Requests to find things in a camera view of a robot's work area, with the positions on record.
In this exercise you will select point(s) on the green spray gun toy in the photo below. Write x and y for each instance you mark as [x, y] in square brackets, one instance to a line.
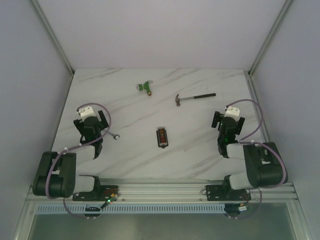
[145, 86]

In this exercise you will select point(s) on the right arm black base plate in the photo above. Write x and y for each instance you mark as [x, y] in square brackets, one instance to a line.
[222, 193]

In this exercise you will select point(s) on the slotted grey cable duct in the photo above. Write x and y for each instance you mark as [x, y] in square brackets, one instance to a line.
[135, 208]

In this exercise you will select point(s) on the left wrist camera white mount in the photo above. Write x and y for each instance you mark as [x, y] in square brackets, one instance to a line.
[86, 112]

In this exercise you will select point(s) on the clear plastic fuse box cover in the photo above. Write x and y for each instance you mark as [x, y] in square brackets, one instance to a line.
[162, 137]

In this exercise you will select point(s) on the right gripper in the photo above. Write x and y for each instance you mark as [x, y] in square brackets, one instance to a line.
[217, 117]

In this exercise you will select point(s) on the left aluminium frame post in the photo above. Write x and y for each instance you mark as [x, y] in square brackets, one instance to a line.
[52, 36]

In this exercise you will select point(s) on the hammer with black handle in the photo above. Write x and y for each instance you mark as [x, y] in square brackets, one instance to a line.
[178, 100]

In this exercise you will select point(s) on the aluminium front rail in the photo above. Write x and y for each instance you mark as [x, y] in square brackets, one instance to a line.
[181, 191]

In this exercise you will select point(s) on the aluminium frame post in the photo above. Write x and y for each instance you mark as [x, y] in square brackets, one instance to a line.
[271, 35]
[52, 36]

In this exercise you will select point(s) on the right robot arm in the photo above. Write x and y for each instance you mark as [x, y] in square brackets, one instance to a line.
[264, 167]

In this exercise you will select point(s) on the right aluminium frame post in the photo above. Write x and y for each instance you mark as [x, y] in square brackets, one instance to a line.
[271, 35]

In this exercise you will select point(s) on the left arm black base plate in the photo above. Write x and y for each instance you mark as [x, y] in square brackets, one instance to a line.
[98, 194]

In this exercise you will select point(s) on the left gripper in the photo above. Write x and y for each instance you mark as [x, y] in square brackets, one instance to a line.
[102, 119]

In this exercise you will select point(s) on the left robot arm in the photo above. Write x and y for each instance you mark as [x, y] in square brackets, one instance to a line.
[57, 175]

